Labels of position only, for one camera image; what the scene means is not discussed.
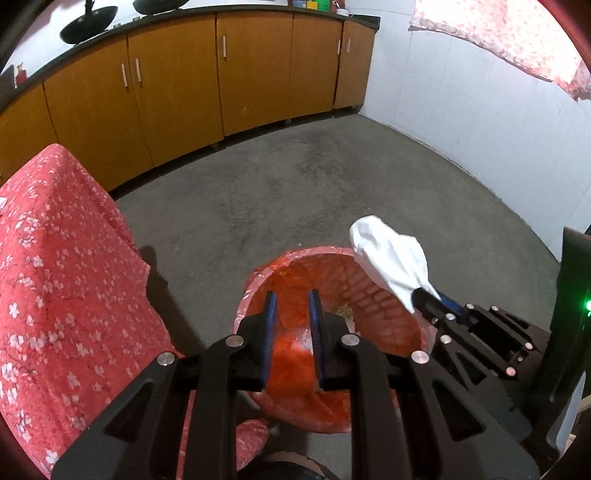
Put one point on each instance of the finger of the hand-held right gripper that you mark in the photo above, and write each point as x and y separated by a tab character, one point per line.
429	307
450	304

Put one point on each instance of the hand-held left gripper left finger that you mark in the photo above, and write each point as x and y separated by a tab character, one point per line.
270	323

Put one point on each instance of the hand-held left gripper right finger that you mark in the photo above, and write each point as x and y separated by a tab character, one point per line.
316	323

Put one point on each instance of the red plastic bag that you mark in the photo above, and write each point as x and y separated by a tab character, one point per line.
288	362

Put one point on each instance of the red lattice wastebasket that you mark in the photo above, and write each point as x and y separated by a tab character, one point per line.
383	300

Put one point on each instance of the white tissue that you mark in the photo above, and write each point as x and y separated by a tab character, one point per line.
392	258

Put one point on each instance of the red plastic bin liner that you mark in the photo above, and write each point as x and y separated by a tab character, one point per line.
323	415

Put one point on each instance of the orange base cabinet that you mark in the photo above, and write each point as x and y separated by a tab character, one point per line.
184	83

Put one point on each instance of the pink floral curtain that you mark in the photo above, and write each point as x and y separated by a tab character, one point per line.
508	32

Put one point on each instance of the green yellow containers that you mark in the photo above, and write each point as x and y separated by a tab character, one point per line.
314	4

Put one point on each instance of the black wok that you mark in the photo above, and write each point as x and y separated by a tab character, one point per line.
154	4
90	23

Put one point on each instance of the red bottle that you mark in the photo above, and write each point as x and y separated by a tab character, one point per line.
19	76

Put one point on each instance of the dark cutting board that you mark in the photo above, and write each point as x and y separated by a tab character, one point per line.
5	83

